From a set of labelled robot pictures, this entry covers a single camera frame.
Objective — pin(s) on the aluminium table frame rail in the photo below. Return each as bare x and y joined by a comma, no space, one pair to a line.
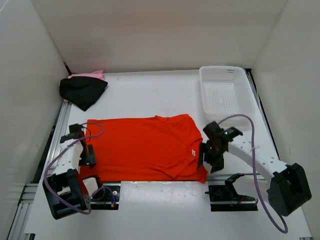
29,190

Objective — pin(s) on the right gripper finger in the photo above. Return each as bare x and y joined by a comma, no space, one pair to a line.
216,167
201,153

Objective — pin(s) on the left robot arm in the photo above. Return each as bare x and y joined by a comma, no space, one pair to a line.
65,190

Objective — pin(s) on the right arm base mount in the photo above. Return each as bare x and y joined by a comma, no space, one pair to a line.
225,198

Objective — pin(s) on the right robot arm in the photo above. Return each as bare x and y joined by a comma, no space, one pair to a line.
288,185

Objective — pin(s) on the pink t shirt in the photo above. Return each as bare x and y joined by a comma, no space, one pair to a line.
87,75

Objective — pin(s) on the orange garment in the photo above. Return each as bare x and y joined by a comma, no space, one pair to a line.
146,149

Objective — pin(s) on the white plastic basket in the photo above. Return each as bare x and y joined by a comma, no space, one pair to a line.
225,91

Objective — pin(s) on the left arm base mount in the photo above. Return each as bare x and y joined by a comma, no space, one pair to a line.
107,198

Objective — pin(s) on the white front cover board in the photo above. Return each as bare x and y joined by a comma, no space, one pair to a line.
161,211

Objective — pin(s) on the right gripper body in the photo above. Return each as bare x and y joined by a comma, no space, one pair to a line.
208,156

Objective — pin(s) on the black t shirt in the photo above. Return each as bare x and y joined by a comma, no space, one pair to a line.
82,91

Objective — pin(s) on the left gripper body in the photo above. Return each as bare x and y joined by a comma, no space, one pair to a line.
87,158

